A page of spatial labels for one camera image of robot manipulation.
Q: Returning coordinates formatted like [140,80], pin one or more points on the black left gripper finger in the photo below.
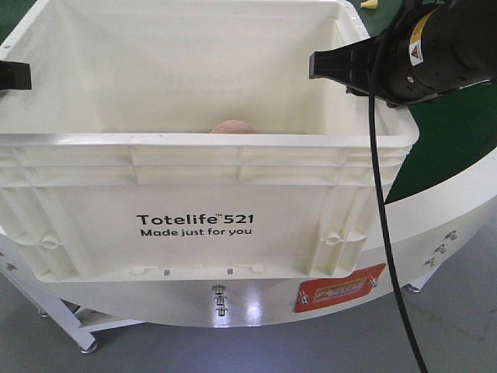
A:
[14,76]

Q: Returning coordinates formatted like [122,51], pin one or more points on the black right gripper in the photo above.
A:
[444,49]

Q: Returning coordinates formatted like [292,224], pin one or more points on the yellow-pink plush peach ball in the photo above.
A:
[234,127]

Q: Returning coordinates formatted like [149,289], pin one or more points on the white plastic Totelife crate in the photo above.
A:
[109,170]

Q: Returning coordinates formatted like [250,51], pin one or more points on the small yellow toy item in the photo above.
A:
[369,4]

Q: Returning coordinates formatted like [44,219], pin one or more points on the white curved conveyor rim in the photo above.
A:
[426,229]

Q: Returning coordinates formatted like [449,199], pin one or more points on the orange warning label plate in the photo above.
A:
[325,292]

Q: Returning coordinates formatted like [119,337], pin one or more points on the white conveyor support leg frame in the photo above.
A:
[80,323]

